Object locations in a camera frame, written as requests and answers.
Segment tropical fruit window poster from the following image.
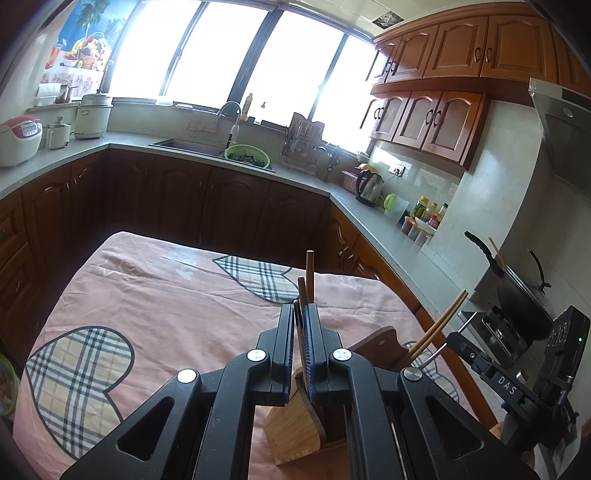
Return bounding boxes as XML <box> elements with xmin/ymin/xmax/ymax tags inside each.
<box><xmin>41</xmin><ymin>0</ymin><xmax>139</xmax><ymax>88</ymax></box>

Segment steel kitchen faucet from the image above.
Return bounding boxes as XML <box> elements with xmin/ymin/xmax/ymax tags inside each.
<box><xmin>217</xmin><ymin>102</ymin><xmax>243</xmax><ymax>141</ymax></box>

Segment wooden upper cabinets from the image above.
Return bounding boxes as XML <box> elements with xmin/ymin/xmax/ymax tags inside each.
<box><xmin>369</xmin><ymin>14</ymin><xmax>591</xmax><ymax>171</ymax></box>

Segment wooden utensil holder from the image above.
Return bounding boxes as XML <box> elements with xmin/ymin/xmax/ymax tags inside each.
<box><xmin>263</xmin><ymin>325</ymin><xmax>416</xmax><ymax>467</ymax></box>

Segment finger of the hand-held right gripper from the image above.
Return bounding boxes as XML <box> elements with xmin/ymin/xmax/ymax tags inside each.
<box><xmin>445</xmin><ymin>331</ymin><xmax>498</xmax><ymax>376</ymax></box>

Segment grey kitchen countertop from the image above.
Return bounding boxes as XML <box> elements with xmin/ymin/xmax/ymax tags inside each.
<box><xmin>0</xmin><ymin>131</ymin><xmax>476</xmax><ymax>315</ymax></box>

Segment black wok with lid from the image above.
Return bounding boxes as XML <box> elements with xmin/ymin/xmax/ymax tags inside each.
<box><xmin>464</xmin><ymin>231</ymin><xmax>555</xmax><ymax>340</ymax></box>

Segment steel electric kettle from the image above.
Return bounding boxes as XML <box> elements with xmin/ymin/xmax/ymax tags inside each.
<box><xmin>355</xmin><ymin>169</ymin><xmax>385</xmax><ymax>207</ymax></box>

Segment sauce bottles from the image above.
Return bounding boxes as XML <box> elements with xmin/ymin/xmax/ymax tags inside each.
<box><xmin>413</xmin><ymin>196</ymin><xmax>448</xmax><ymax>229</ymax></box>

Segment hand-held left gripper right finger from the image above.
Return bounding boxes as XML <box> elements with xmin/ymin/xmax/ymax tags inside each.
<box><xmin>302</xmin><ymin>305</ymin><xmax>541</xmax><ymax>480</ymax></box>

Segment steel kitchen sink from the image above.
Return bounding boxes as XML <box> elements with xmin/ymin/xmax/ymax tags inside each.
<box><xmin>148</xmin><ymin>138</ymin><xmax>227</xmax><ymax>158</ymax></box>

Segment small white pot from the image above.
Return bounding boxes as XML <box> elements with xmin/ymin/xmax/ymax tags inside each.
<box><xmin>46</xmin><ymin>117</ymin><xmax>72</xmax><ymax>149</ymax></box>

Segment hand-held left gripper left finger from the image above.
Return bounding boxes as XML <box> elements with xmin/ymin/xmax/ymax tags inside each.
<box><xmin>60</xmin><ymin>305</ymin><xmax>296</xmax><ymax>480</ymax></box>

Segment dish drying rack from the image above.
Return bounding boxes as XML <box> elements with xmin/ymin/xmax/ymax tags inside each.
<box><xmin>281</xmin><ymin>113</ymin><xmax>324</xmax><ymax>171</ymax></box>

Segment pink and white rice cooker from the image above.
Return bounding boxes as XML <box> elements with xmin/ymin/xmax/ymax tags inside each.
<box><xmin>0</xmin><ymin>116</ymin><xmax>43</xmax><ymax>168</ymax></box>

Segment pink plaid-heart tablecloth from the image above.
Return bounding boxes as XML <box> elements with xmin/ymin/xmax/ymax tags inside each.
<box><xmin>11</xmin><ymin>231</ymin><xmax>490</xmax><ymax>480</ymax></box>

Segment metal chopstick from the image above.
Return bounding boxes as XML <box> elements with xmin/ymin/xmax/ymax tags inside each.
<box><xmin>416</xmin><ymin>345</ymin><xmax>448</xmax><ymax>367</ymax></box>

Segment gas stove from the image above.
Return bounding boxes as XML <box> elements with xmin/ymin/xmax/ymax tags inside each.
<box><xmin>457</xmin><ymin>309</ymin><xmax>532</xmax><ymax>367</ymax></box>

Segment large kitchen window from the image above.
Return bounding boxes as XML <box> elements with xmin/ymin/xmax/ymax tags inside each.
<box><xmin>99</xmin><ymin>0</ymin><xmax>384</xmax><ymax>153</ymax></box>

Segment white electric cooker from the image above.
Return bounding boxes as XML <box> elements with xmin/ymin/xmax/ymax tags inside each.
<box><xmin>74</xmin><ymin>91</ymin><xmax>114</xmax><ymax>140</ymax></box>

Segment steel range hood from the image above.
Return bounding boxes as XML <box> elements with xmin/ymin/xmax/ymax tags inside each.
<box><xmin>529</xmin><ymin>78</ymin><xmax>591</xmax><ymax>195</ymax></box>

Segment green plastic basin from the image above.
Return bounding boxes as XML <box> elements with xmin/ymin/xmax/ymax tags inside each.
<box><xmin>224</xmin><ymin>144</ymin><xmax>271</xmax><ymax>169</ymax></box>

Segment spice jar set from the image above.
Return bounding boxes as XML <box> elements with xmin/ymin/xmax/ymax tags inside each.
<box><xmin>401</xmin><ymin>217</ymin><xmax>435</xmax><ymax>245</ymax></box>

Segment wooden spatula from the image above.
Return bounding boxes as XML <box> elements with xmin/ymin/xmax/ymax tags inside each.
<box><xmin>488</xmin><ymin>237</ymin><xmax>507</xmax><ymax>269</ymax></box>

